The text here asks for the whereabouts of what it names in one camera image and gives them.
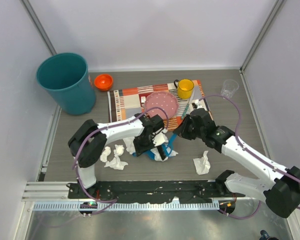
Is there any crumpled paper far left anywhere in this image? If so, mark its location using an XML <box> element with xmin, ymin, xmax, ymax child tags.
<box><xmin>99</xmin><ymin>146</ymin><xmax>111</xmax><ymax>163</ymax></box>

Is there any blue hand brush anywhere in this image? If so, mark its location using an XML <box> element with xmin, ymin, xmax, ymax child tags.
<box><xmin>156</xmin><ymin>134</ymin><xmax>179</xmax><ymax>162</ymax></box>

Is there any crumpled paper far right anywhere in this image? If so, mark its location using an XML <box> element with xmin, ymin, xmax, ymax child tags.
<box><xmin>193</xmin><ymin>150</ymin><xmax>211</xmax><ymax>175</ymax></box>

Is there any clear plastic cup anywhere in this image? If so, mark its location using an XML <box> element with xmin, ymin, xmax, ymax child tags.
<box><xmin>220</xmin><ymin>79</ymin><xmax>239</xmax><ymax>99</ymax></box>

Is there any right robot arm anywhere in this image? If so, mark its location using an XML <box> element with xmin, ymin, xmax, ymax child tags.
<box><xmin>173</xmin><ymin>108</ymin><xmax>300</xmax><ymax>218</ymax></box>

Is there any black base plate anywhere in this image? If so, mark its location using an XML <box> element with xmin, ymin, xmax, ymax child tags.
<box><xmin>67</xmin><ymin>179</ymin><xmax>246</xmax><ymax>204</ymax></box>

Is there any blue dustpan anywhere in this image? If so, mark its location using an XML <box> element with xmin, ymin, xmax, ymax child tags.
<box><xmin>144</xmin><ymin>147</ymin><xmax>179</xmax><ymax>162</ymax></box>

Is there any pink dotted plate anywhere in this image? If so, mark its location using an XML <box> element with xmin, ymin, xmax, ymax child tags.
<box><xmin>144</xmin><ymin>91</ymin><xmax>179</xmax><ymax>119</ymax></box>

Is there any knife with teal handle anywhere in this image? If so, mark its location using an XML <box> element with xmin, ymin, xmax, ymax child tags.
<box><xmin>181</xmin><ymin>90</ymin><xmax>195</xmax><ymax>120</ymax></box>

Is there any large crumpled paper right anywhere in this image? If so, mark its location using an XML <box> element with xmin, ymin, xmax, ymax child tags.
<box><xmin>149</xmin><ymin>143</ymin><xmax>178</xmax><ymax>162</ymax></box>

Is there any crumpled paper left centre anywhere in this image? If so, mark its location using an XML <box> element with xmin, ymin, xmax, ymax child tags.
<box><xmin>113</xmin><ymin>144</ymin><xmax>125</xmax><ymax>157</ymax></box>

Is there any yellow enamel mug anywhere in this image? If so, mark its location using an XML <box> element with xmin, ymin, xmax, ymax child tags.
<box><xmin>173</xmin><ymin>79</ymin><xmax>195</xmax><ymax>100</ymax></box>

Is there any crumpled paper front left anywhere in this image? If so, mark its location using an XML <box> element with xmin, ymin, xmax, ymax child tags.
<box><xmin>104</xmin><ymin>156</ymin><xmax>128</xmax><ymax>170</ymax></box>

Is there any perforated cable duct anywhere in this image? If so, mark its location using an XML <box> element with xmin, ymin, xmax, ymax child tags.
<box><xmin>33</xmin><ymin>200</ymin><xmax>220</xmax><ymax>211</ymax></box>

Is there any colourful patchwork placemat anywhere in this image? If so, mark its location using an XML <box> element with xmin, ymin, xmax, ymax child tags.
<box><xmin>107</xmin><ymin>79</ymin><xmax>213</xmax><ymax>128</ymax></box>

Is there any orange bowl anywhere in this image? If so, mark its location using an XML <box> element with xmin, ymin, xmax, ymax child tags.
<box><xmin>93</xmin><ymin>73</ymin><xmax>114</xmax><ymax>92</ymax></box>

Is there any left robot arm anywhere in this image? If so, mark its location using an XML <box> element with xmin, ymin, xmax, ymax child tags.
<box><xmin>68</xmin><ymin>114</ymin><xmax>168</xmax><ymax>200</ymax></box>

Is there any silver fork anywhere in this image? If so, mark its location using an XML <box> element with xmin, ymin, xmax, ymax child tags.
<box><xmin>140</xmin><ymin>96</ymin><xmax>146</xmax><ymax>107</ymax></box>

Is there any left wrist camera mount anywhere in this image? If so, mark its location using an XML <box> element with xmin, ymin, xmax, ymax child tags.
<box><xmin>152</xmin><ymin>132</ymin><xmax>169</xmax><ymax>147</ymax></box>

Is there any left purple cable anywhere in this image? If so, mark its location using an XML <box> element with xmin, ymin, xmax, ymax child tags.
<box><xmin>72</xmin><ymin>106</ymin><xmax>170</xmax><ymax>221</ymax></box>

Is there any teal plastic trash bin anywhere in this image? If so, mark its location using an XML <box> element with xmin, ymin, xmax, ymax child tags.
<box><xmin>36</xmin><ymin>52</ymin><xmax>96</xmax><ymax>115</ymax></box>

